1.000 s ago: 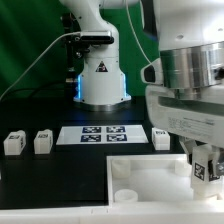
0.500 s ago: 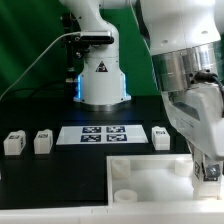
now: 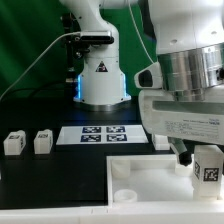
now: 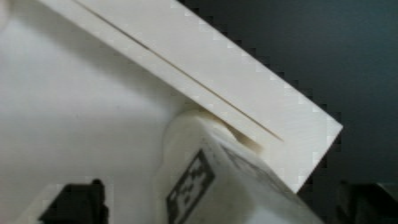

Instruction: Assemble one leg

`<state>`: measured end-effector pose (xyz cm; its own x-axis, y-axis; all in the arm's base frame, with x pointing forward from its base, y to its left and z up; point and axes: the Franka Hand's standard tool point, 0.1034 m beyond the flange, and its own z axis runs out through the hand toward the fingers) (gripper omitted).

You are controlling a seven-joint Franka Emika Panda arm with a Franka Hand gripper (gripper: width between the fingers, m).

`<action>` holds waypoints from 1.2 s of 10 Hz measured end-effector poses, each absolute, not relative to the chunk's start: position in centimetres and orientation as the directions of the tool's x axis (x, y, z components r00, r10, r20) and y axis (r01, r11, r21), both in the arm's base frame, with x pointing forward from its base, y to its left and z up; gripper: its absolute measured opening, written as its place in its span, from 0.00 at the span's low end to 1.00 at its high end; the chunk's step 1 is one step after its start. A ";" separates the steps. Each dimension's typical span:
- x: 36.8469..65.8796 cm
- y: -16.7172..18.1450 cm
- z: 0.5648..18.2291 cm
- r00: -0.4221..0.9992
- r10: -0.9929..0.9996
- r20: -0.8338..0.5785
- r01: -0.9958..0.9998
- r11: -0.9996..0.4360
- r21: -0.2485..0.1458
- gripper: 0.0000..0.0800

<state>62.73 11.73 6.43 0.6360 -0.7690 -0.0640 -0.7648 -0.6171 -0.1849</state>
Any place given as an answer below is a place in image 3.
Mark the black camera on mount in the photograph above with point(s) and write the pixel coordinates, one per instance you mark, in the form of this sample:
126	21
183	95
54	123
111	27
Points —
101	37

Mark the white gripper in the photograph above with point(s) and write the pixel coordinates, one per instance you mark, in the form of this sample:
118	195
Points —
201	121

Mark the white square tabletop part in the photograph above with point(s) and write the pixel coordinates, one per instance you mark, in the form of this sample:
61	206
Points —
148	178

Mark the white front rail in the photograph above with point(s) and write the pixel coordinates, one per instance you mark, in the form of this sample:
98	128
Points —
141	213

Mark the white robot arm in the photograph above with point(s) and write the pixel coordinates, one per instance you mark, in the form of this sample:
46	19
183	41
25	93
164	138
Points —
182	92

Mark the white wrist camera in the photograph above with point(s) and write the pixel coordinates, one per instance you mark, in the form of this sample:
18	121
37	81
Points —
149	78

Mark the white sheet with tags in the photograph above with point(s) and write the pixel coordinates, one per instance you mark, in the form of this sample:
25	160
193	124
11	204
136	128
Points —
112	134

